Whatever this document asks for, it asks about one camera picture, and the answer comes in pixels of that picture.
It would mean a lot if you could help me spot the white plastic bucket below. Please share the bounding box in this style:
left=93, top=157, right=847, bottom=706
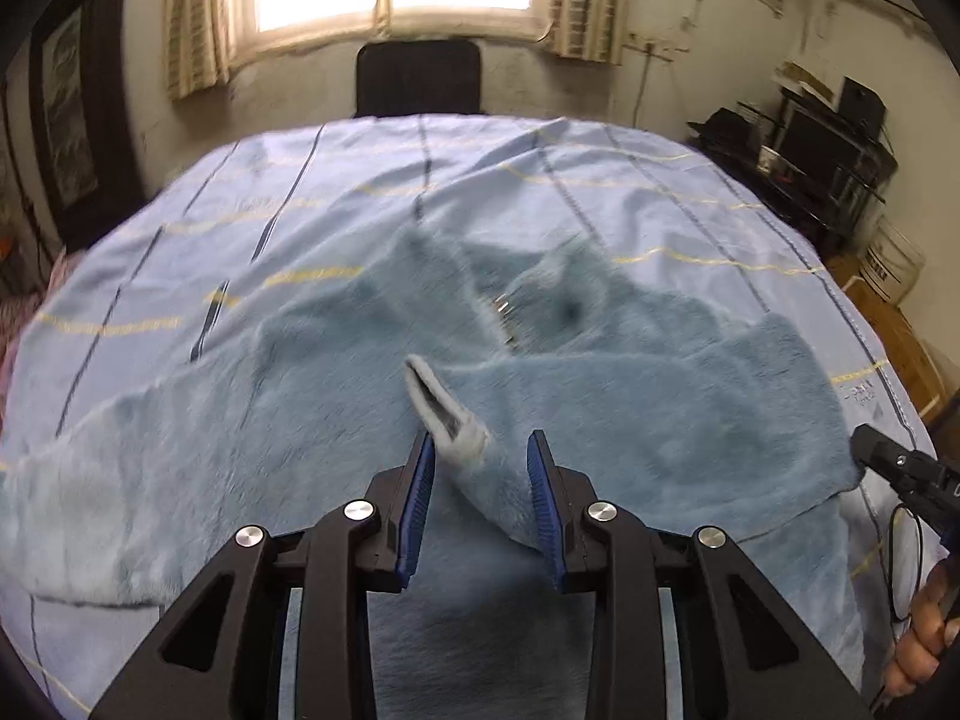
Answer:
left=866, top=214, right=927, bottom=305

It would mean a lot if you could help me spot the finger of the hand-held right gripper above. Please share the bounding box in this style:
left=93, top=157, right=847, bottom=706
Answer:
left=851, top=424, right=960, bottom=541

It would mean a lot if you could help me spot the black cable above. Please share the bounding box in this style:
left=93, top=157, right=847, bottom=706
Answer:
left=887, top=502, right=929, bottom=627

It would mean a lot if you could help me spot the blue fleece garment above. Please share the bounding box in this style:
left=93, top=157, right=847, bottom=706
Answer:
left=0, top=229, right=871, bottom=720

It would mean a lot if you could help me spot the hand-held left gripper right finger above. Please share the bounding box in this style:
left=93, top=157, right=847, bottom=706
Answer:
left=525, top=429, right=875, bottom=720

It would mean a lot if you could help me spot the blue striped bedsheet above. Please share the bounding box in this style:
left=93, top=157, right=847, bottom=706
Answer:
left=0, top=114, right=938, bottom=720

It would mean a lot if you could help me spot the black chair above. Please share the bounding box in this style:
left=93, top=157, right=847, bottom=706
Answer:
left=354, top=40, right=482, bottom=119

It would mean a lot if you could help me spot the beige striped curtain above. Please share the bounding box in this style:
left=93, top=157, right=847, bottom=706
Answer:
left=534, top=0, right=631, bottom=65
left=165, top=0, right=260, bottom=102

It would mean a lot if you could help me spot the person's right hand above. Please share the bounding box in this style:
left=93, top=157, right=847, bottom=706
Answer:
left=881, top=551, right=960, bottom=706

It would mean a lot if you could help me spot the pink patterned bedding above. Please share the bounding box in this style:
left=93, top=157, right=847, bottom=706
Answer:
left=0, top=251, right=72, bottom=421

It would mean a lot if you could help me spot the dark framed picture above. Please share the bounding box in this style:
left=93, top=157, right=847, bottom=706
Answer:
left=30, top=4, right=143, bottom=248

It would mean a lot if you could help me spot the black equipment rack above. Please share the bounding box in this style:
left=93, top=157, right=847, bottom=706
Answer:
left=686, top=75, right=899, bottom=256

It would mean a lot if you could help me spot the cardboard box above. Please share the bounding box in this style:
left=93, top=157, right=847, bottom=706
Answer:
left=825, top=251, right=947, bottom=421

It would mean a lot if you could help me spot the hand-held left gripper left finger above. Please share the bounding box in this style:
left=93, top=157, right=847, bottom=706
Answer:
left=88, top=431, right=437, bottom=720

